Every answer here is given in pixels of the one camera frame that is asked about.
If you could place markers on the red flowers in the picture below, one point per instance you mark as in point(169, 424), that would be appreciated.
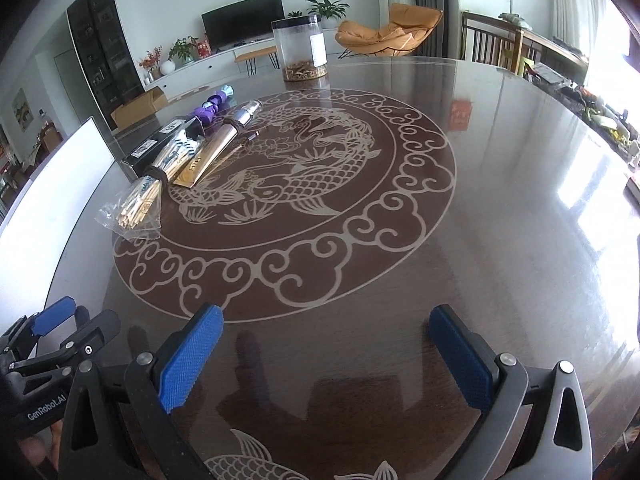
point(150, 60)

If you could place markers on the white television console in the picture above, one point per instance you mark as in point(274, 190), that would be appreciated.
point(200, 67)

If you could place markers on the wooden chair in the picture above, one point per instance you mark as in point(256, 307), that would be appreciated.
point(490, 42)

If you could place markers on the clear plastic jar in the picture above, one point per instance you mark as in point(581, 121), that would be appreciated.
point(300, 47)

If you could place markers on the wooden stool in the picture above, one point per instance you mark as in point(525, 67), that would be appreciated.
point(255, 51)

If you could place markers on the red ornament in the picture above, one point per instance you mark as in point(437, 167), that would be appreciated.
point(203, 47)

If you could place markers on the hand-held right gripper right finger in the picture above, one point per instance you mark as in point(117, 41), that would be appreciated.
point(460, 360)

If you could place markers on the cardboard box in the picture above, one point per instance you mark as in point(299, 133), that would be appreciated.
point(137, 107)

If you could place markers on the framed wall picture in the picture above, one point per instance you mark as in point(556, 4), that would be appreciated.
point(22, 109)

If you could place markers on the cluttered wooden sideboard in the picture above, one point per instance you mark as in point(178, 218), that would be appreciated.
point(575, 75)

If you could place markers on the black television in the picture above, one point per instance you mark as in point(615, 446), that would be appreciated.
point(242, 20)

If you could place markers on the orange lounge chair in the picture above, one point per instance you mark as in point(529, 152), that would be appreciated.
point(385, 32)

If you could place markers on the leafy potted plant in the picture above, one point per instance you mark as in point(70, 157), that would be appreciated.
point(182, 49)

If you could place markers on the silver striped packet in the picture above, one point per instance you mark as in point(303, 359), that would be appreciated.
point(177, 152)

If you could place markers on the white panel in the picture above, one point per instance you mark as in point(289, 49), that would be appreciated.
point(55, 200)

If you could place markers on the gold tube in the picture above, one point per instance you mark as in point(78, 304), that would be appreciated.
point(210, 152)

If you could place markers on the large green potted plant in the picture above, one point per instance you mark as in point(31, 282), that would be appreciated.
point(327, 9)

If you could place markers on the white round vase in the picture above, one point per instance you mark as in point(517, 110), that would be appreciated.
point(167, 67)

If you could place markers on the bag of wooden sticks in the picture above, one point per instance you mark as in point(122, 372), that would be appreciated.
point(135, 205)

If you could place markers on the black rectangular box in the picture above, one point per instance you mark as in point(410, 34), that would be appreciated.
point(145, 152)

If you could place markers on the white door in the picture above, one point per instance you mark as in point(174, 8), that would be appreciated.
point(67, 87)

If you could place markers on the black display cabinet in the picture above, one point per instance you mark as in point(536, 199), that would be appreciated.
point(102, 45)

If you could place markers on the purple toy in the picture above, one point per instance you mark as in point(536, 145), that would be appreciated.
point(212, 107)

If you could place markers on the person's left hand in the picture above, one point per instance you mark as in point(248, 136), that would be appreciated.
point(37, 452)

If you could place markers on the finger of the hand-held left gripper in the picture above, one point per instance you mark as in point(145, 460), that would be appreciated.
point(92, 332)
point(52, 316)

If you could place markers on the small green potted plant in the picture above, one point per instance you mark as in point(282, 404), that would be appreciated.
point(295, 14)

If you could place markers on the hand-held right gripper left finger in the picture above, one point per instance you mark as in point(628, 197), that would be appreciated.
point(192, 355)

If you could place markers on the grey curtain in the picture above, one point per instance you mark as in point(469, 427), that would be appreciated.
point(425, 0)

